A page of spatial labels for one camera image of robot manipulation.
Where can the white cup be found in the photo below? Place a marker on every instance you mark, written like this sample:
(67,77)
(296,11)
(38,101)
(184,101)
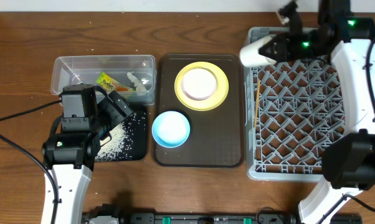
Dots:
(250,57)

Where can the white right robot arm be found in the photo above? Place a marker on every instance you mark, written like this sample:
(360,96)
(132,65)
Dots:
(348,165)

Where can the black tray bin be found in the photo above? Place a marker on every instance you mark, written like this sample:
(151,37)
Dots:
(139,146)

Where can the dark brown serving tray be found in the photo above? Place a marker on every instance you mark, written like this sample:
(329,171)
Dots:
(217,136)

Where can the spilled rice pile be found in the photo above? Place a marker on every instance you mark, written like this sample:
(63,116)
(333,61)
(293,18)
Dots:
(116,146)

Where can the yellow plate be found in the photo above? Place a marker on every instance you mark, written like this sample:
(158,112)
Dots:
(213,101)

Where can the grey dishwasher rack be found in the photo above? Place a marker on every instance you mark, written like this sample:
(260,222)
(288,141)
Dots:
(300,115)

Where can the light blue bowl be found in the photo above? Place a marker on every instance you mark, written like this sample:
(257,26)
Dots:
(170,129)

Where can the wooden chopstick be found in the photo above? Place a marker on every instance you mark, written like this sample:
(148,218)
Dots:
(257,99)

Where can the yellow green snack wrapper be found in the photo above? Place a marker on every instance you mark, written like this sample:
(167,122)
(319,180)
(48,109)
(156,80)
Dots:
(110,84)

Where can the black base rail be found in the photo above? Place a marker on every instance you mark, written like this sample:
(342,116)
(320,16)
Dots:
(107,213)

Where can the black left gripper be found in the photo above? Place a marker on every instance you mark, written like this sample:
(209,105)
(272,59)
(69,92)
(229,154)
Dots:
(117,118)

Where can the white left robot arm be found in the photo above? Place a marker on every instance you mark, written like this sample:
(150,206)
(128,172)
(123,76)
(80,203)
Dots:
(69,155)

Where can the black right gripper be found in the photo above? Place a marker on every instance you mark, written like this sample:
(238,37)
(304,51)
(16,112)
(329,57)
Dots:
(281,47)

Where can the clear plastic bin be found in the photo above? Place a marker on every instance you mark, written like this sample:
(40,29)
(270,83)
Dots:
(74,70)

